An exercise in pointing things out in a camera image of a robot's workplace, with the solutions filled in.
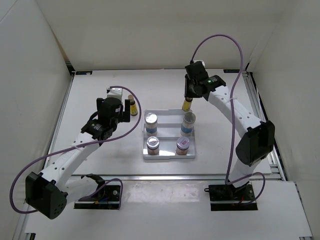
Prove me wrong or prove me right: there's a yellow sauce bottle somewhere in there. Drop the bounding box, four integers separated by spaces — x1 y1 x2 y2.
181 97 193 112
128 94 138 116

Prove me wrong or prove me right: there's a blue-label silver-cap jar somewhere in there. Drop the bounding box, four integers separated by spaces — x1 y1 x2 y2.
180 111 196 137
144 112 158 136

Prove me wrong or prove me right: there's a brown spice jar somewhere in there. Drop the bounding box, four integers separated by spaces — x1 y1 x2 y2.
146 136 160 155
175 136 190 155

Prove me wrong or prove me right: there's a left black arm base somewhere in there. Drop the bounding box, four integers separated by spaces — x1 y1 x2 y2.
73 173 124 210

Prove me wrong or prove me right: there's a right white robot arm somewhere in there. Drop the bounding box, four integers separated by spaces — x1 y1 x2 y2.
185 61 275 200

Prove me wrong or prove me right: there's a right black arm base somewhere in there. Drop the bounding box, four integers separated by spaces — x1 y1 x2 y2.
204 183 258 212

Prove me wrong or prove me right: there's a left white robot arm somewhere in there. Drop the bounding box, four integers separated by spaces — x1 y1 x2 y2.
25 97 130 220

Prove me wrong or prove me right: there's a white tiered organizer tray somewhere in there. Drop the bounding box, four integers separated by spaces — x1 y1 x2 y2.
142 109 197 161

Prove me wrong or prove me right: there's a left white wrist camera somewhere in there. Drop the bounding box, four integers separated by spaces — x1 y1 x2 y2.
106 87 123 101

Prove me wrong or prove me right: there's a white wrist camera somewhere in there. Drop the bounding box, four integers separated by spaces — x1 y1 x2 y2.
191 59 206 67
106 87 123 101

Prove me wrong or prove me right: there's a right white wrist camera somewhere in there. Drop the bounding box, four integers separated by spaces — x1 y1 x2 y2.
191 59 206 67

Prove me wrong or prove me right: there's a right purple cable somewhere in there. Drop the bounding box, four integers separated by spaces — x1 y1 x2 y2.
189 34 266 205

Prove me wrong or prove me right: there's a purple cable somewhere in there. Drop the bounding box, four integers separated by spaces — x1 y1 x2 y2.
9 86 141 215
189 34 266 205

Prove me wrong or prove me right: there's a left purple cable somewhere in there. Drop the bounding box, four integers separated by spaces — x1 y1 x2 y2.
9 86 141 215

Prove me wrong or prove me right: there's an aluminium table rail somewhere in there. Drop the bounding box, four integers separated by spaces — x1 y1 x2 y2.
67 172 289 183

